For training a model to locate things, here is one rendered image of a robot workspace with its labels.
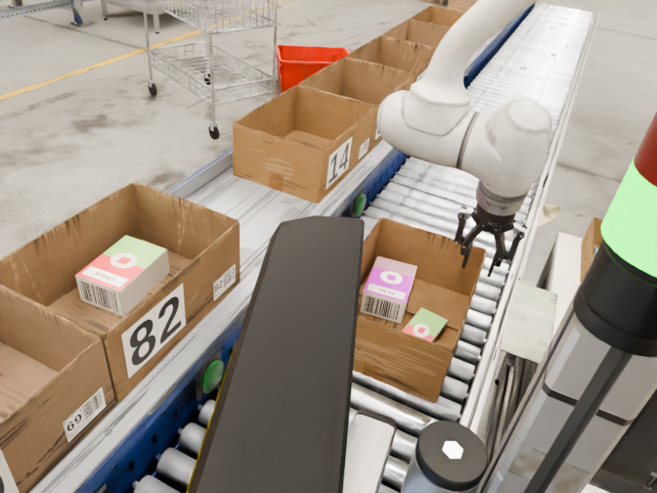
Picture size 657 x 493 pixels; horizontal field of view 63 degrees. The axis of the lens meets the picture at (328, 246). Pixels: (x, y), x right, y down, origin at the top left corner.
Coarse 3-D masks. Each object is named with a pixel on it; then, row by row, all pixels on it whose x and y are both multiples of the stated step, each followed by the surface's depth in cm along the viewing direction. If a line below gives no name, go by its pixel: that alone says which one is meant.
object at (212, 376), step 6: (216, 360) 110; (210, 366) 108; (216, 366) 109; (222, 366) 111; (210, 372) 107; (216, 372) 109; (222, 372) 112; (204, 378) 107; (210, 378) 108; (216, 378) 110; (204, 384) 107; (210, 384) 109; (216, 384) 112; (204, 390) 108; (210, 390) 110
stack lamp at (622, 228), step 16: (656, 112) 19; (656, 128) 18; (640, 144) 20; (656, 144) 18; (640, 160) 19; (656, 160) 18; (640, 176) 19; (656, 176) 18; (624, 192) 20; (640, 192) 19; (656, 192) 18; (624, 208) 20; (640, 208) 19; (656, 208) 19; (608, 224) 21; (624, 224) 20; (640, 224) 19; (656, 224) 19; (608, 240) 21; (624, 240) 20; (640, 240) 19; (656, 240) 19; (624, 256) 20; (640, 256) 20; (656, 256) 19; (656, 272) 19
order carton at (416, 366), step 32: (384, 224) 145; (384, 256) 151; (416, 256) 146; (448, 256) 142; (480, 256) 138; (416, 288) 147; (448, 288) 148; (384, 320) 136; (448, 320) 138; (384, 352) 115; (416, 352) 111; (448, 352) 108; (416, 384) 117
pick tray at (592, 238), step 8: (592, 224) 165; (600, 224) 169; (592, 232) 162; (600, 232) 171; (584, 240) 171; (592, 240) 158; (600, 240) 172; (584, 248) 166; (592, 248) 154; (584, 256) 163; (592, 256) 151; (584, 264) 159; (584, 272) 156
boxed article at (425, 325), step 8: (424, 312) 137; (416, 320) 135; (424, 320) 135; (432, 320) 135; (440, 320) 136; (408, 328) 132; (416, 328) 133; (424, 328) 133; (432, 328) 133; (440, 328) 133; (424, 336) 130; (432, 336) 131
